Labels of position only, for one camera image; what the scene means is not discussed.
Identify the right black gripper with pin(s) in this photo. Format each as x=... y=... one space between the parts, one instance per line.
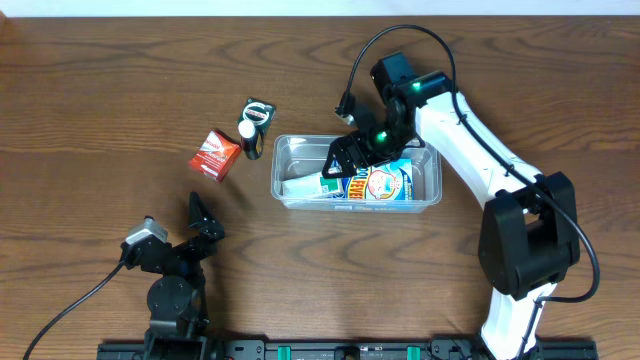
x=354 y=145

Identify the dark green small box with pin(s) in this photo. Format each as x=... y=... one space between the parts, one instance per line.
x=259 y=112

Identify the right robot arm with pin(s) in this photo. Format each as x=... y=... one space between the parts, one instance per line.
x=529 y=236

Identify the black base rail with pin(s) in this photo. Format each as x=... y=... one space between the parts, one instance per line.
x=300 y=350

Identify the clear plastic container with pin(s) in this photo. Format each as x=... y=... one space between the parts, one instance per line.
x=300 y=155

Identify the blue Kool Fever box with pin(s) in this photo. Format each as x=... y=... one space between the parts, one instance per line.
x=389 y=182

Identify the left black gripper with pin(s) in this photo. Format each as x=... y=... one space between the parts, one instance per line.
x=198 y=242

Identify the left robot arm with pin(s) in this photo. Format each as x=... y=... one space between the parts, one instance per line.
x=177 y=300

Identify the white blue Panadol box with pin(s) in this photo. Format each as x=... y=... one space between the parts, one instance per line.
x=313 y=186

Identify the red Panadol box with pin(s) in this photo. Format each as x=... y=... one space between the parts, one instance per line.
x=216 y=156

